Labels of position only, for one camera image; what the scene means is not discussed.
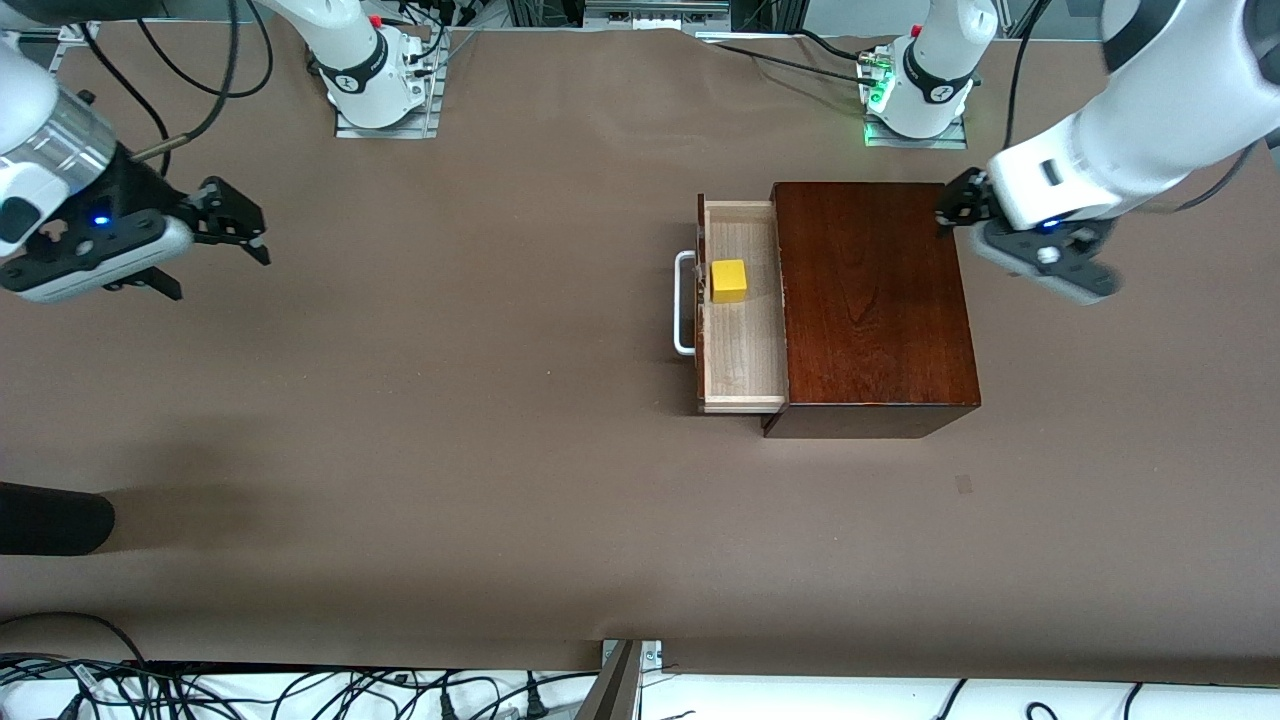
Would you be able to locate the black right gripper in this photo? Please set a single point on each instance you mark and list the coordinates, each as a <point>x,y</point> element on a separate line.
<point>138,186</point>

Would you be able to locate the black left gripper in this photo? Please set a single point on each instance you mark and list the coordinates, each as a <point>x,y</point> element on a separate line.
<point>962,201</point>

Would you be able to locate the yellow cube block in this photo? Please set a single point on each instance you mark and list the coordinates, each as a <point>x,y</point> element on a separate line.
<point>729,280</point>

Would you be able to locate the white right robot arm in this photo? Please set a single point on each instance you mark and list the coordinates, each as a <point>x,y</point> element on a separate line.
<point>355,60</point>

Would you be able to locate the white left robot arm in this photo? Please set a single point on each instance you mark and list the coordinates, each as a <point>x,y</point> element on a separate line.
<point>1150,110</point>

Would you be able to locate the dark wooden board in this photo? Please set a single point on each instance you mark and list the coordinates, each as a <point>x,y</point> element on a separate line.
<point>870,300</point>

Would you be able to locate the brown table cover sheet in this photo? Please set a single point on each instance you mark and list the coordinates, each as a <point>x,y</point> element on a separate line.
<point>450,450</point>

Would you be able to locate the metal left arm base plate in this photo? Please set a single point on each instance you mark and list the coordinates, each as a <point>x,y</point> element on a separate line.
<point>915,142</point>

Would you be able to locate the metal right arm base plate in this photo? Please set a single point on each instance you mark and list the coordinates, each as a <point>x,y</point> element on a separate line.
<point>432,115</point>

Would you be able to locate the aluminium frame rail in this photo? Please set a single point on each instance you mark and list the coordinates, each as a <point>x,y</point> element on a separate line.
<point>655,14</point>

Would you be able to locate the grey metal bracket bar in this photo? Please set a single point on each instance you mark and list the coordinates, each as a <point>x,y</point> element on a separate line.
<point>615,685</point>

